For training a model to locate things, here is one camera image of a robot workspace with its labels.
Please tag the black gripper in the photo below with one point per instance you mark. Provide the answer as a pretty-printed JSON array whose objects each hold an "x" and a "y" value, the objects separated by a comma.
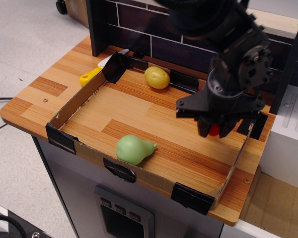
[{"x": 225, "y": 98}]

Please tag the red hot sauce bottle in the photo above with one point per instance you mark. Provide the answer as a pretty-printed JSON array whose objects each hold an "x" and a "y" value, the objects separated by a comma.
[{"x": 214, "y": 130}]

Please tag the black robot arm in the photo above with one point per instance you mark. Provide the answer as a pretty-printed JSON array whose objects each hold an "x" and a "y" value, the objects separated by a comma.
[{"x": 224, "y": 24}]

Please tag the cardboard fence with black tape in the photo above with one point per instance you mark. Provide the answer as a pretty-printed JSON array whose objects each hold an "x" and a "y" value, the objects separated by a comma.
[{"x": 117, "y": 121}]

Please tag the yellow toy potato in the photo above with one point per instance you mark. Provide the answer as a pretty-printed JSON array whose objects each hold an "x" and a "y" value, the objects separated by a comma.
[{"x": 156, "y": 77}]

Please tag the white toy sink unit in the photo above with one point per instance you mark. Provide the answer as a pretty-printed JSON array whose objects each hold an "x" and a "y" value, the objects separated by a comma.
[{"x": 280, "y": 156}]

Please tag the green toy pear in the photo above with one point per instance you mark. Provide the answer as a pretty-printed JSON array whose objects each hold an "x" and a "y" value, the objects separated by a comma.
[{"x": 134, "y": 150}]

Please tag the grey oven control panel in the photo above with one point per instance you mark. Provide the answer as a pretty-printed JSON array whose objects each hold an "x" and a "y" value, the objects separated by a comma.
[{"x": 122, "y": 218}]

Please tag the black caster wheel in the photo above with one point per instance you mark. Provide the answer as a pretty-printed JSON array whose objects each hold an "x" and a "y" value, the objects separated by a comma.
[{"x": 61, "y": 6}]

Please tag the yellow handled toy knife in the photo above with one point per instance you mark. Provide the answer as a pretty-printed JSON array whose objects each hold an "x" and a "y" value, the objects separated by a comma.
[{"x": 85, "y": 78}]

